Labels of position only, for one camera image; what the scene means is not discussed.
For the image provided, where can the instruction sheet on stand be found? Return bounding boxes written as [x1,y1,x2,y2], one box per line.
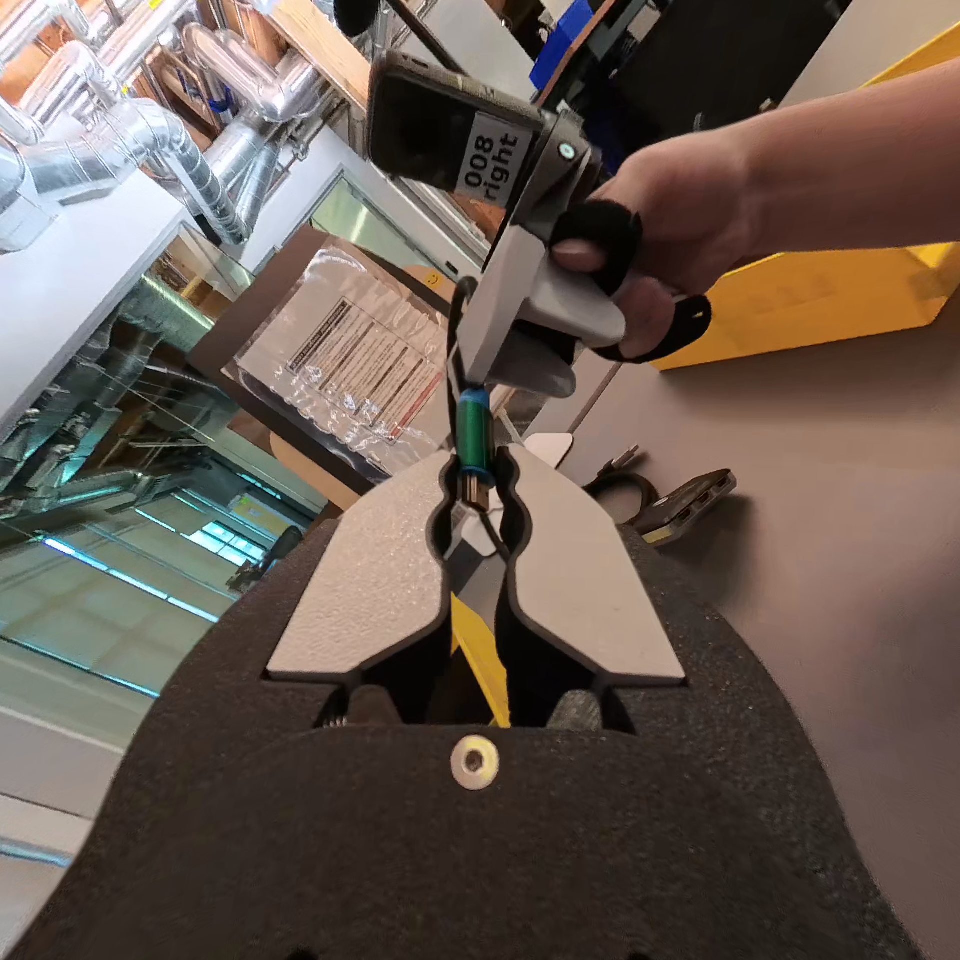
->
[186,223,496,515]

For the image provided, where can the grey HDMI switch box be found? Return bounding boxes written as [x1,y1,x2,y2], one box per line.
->
[636,468,738,549]

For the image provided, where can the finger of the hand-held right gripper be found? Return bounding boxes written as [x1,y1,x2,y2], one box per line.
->
[447,223,558,387]

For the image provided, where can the person's right hand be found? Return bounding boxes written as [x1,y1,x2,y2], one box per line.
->
[553,123,760,360]

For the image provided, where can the clear sleeved instruction sheet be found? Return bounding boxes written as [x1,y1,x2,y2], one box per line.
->
[232,247,449,479]

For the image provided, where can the yellow plastic object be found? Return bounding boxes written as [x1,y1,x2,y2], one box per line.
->
[450,592,513,729]

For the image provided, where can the blue storage bin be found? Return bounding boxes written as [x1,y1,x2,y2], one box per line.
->
[528,0,595,87]

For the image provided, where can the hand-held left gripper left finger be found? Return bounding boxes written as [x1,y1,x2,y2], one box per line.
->
[266,450,460,684]

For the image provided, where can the bent silver duct pipes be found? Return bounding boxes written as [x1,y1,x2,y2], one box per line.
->
[0,0,354,252]

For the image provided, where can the braided HDMI cable green plugs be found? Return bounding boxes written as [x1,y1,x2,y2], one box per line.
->
[444,273,515,564]

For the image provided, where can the yellow plastic bin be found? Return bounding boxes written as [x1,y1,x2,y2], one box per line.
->
[652,48,960,372]

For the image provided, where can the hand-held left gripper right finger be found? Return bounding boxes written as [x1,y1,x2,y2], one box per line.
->
[495,442,688,690]

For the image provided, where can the person's right forearm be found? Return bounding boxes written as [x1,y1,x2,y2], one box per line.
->
[746,56,960,255]

